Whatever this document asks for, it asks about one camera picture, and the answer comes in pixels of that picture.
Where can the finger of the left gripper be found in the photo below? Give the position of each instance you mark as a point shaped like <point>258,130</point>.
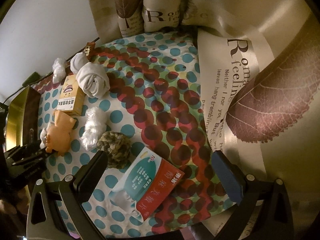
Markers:
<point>25,151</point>
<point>36,160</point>

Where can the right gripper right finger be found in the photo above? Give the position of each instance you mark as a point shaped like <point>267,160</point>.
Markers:
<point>245,193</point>

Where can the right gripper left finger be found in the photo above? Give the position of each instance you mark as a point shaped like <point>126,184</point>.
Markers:
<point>78,189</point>

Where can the gold metal tin box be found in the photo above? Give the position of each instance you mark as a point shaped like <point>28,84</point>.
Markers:
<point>21,128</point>

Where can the orange plush toy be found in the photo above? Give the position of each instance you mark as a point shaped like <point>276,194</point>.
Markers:
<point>58,136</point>

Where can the brown woven yarn ball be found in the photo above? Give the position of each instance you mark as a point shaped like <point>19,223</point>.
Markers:
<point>117,147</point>

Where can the red teal medicine box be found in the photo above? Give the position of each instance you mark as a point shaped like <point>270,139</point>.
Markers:
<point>145,185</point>

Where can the white crinkled plastic wrap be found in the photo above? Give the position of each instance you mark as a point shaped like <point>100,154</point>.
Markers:
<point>95,126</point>

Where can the orange medicine box cartoon mouth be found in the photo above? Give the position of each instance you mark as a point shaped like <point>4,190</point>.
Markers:
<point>71,98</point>

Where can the white towel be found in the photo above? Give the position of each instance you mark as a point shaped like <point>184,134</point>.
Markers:
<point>93,80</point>

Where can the red foil candy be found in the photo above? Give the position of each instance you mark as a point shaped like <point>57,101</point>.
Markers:
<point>88,49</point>

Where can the small white crinkled wrap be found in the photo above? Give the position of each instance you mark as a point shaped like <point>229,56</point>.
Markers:
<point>59,70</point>

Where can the white rolled sock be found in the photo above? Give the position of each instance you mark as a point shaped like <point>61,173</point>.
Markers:
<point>78,61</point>

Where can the polka dot bed sheet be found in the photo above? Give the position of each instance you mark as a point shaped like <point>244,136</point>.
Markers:
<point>154,100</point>

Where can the leaf print pillow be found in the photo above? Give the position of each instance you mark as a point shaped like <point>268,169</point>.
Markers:
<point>117,18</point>

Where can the beige lettered pillow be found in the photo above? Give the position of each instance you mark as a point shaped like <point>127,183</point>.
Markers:
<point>158,14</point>

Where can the dark green wall plug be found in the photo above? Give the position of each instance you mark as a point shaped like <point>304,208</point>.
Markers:
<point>32,78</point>

